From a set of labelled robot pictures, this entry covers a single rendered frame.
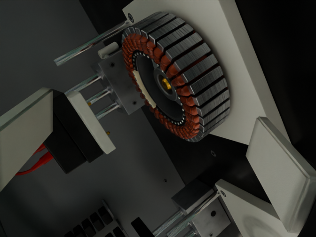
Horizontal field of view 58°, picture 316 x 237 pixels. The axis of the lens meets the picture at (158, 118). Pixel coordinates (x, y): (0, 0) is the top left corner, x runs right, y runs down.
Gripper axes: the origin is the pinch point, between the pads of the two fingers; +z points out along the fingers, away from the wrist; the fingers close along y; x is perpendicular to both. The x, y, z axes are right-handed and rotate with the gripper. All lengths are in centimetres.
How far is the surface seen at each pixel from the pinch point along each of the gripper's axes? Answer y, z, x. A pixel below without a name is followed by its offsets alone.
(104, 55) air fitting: -6.8, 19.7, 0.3
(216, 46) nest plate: 3.7, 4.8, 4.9
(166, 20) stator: 0.0, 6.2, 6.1
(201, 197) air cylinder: 9.2, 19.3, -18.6
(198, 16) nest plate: 2.1, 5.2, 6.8
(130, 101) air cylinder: -2.9, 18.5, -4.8
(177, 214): 6.0, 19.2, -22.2
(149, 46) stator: -1.0, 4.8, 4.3
